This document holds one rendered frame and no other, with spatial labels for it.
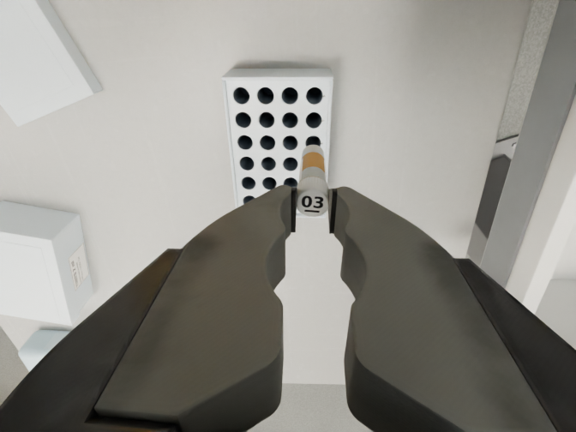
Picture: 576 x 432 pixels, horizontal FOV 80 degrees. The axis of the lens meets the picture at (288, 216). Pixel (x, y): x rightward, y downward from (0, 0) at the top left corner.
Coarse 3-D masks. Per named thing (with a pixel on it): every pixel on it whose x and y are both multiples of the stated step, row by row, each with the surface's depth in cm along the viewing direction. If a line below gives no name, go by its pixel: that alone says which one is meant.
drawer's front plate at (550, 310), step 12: (552, 288) 29; (564, 288) 29; (552, 300) 28; (564, 300) 28; (540, 312) 27; (552, 312) 27; (564, 312) 27; (552, 324) 26; (564, 324) 26; (564, 336) 25
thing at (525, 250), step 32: (544, 64) 20; (544, 96) 20; (544, 128) 20; (512, 160) 24; (544, 160) 20; (512, 192) 24; (544, 192) 21; (512, 224) 24; (544, 224) 21; (512, 256) 24; (544, 256) 21; (512, 288) 25; (544, 288) 23
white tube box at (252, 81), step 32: (224, 96) 27; (256, 96) 27; (288, 96) 29; (320, 96) 28; (256, 128) 28; (288, 128) 28; (320, 128) 28; (256, 160) 30; (288, 160) 32; (256, 192) 31
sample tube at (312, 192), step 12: (312, 156) 14; (300, 168) 14; (312, 168) 13; (324, 168) 14; (300, 180) 13; (312, 180) 12; (324, 180) 13; (300, 192) 12; (312, 192) 12; (324, 192) 12; (300, 204) 12; (312, 204) 12; (324, 204) 12; (312, 216) 12
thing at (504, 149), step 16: (496, 144) 106; (512, 144) 106; (496, 160) 107; (496, 176) 101; (496, 192) 95; (480, 208) 92; (496, 208) 90; (480, 224) 87; (480, 240) 88; (480, 256) 93
